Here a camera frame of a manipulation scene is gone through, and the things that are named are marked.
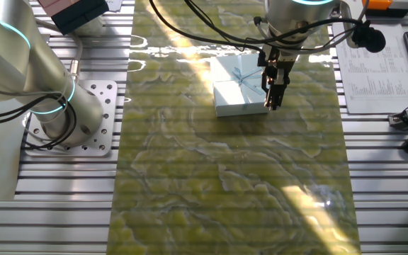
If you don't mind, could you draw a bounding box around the light blue ribboned box lid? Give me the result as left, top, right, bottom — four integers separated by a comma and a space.
210, 53, 271, 118

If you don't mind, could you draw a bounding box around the printed table paper sheet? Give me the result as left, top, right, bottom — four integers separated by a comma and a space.
332, 23, 408, 115

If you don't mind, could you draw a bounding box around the dark blue cardboard box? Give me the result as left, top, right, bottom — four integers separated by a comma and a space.
50, 0, 110, 35

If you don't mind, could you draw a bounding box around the silver robot mounting plate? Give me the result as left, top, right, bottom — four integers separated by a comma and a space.
23, 79, 119, 157

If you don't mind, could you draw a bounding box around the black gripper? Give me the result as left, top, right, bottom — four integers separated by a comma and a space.
258, 45, 298, 111

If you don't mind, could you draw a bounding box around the green marble pattern mat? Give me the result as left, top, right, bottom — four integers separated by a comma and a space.
106, 0, 363, 255

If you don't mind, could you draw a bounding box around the pink cardboard box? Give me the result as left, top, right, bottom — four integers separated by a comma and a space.
37, 0, 81, 17

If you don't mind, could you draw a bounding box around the printed instruction paper sheet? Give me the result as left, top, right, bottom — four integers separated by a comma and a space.
103, 0, 124, 12

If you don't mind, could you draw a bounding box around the black wrist cable bundle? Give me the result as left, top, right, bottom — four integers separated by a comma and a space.
149, 0, 364, 53

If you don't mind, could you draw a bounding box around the silver camera mount bracket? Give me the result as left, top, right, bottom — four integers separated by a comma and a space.
338, 0, 363, 49

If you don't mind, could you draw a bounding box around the grey hose with metal connector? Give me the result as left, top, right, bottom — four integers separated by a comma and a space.
33, 17, 84, 82

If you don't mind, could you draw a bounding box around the black base cable bundle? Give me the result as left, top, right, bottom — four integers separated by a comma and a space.
0, 83, 79, 149

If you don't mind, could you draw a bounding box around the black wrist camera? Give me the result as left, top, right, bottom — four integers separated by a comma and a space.
351, 21, 387, 54

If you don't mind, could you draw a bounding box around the grey box with orange button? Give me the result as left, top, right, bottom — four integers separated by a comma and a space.
361, 0, 408, 17

